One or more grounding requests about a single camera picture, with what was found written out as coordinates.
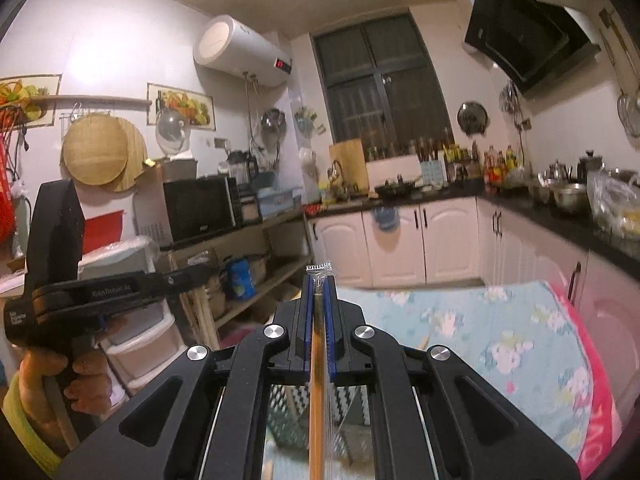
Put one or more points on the wooden cutting board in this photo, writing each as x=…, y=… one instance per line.
x=348, y=167

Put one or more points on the glass kettle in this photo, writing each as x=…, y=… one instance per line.
x=242, y=167

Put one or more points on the steel bowl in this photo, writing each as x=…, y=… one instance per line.
x=567, y=197

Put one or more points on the person's left forearm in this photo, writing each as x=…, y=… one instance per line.
x=25, y=425

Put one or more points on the black frying pan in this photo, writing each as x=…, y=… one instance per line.
x=395, y=188

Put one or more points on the blue towel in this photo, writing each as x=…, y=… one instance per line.
x=384, y=217

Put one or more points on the round bamboo tray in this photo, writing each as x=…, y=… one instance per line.
x=95, y=147

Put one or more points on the red plastic bag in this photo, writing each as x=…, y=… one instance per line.
x=6, y=195

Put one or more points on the fruit wall picture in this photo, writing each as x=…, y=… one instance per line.
x=30, y=95
x=185, y=105

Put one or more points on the cardboard box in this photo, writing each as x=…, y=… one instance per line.
x=147, y=210

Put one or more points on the blue packet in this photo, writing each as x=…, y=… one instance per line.
x=240, y=280

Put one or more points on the hanging metal strainer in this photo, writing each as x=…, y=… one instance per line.
x=629, y=112

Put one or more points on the hanging metal colander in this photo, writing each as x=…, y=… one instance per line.
x=273, y=119

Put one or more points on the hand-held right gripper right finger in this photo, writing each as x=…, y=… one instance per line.
x=330, y=330

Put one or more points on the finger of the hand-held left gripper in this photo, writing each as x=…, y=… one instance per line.
x=185, y=280

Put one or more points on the steel teapot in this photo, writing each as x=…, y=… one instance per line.
x=557, y=170

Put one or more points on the glass pot lid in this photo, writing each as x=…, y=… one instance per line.
x=172, y=132

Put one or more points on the white water heater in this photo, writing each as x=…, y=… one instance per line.
x=240, y=50

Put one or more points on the wooden shelf unit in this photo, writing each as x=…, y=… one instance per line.
x=280, y=237

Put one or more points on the black microwave oven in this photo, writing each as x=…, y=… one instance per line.
x=197, y=210

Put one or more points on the person's left hand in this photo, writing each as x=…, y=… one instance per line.
x=92, y=380

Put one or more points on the black range hood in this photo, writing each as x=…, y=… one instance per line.
x=520, y=35

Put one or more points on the round wooden board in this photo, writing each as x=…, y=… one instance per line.
x=141, y=160

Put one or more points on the white kitchen cabinet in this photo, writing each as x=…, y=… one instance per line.
x=540, y=265
x=440, y=245

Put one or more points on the dark kitchen window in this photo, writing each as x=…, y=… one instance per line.
x=380, y=80

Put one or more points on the black coffee press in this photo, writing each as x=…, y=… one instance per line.
x=590, y=165

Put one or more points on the cartoon printed blanket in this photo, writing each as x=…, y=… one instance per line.
x=475, y=325

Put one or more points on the row of condiment bottles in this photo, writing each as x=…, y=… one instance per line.
x=492, y=165

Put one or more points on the white plastic drawer unit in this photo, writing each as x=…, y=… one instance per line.
x=135, y=330

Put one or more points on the white knife block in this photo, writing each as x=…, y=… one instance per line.
x=432, y=171

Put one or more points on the round metal lid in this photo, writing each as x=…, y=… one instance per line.
x=472, y=117

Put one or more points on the clear plastic bag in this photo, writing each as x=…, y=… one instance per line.
x=617, y=205

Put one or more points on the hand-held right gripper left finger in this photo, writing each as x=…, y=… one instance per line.
x=310, y=325

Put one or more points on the blue plastic basket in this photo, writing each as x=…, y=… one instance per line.
x=277, y=202

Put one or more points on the plastic wooden chopsticks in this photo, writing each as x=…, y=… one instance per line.
x=316, y=410

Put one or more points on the grey-green plastic utensil holder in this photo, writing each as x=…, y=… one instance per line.
x=290, y=410

